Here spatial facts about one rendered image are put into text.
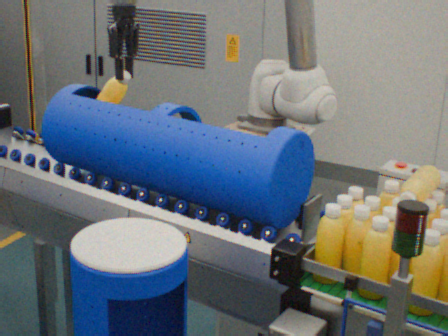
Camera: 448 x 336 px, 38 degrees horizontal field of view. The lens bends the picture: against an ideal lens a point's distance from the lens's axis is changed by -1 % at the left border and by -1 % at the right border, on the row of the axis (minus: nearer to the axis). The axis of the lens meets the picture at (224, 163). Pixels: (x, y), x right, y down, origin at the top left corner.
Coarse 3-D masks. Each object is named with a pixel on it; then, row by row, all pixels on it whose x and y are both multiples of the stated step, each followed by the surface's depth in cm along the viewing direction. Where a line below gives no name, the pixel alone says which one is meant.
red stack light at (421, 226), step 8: (400, 216) 127; (408, 216) 126; (416, 216) 126; (424, 216) 126; (400, 224) 128; (408, 224) 127; (416, 224) 126; (424, 224) 127; (408, 232) 127; (416, 232) 127
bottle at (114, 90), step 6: (114, 78) 210; (108, 84) 211; (114, 84) 210; (120, 84) 210; (126, 84) 212; (102, 90) 214; (108, 90) 211; (114, 90) 210; (120, 90) 210; (126, 90) 213; (102, 96) 213; (108, 96) 212; (114, 96) 211; (120, 96) 212; (114, 102) 213
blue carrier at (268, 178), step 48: (96, 96) 234; (48, 144) 218; (96, 144) 205; (144, 144) 194; (192, 144) 186; (240, 144) 180; (288, 144) 177; (192, 192) 190; (240, 192) 179; (288, 192) 184
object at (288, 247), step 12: (288, 240) 170; (276, 252) 165; (288, 252) 163; (300, 252) 165; (276, 264) 166; (288, 264) 164; (300, 264) 167; (276, 276) 167; (288, 276) 164; (300, 276) 168
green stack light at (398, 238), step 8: (400, 232) 128; (424, 232) 128; (392, 240) 131; (400, 240) 129; (408, 240) 128; (416, 240) 128; (392, 248) 131; (400, 248) 129; (408, 248) 128; (416, 248) 128; (408, 256) 129
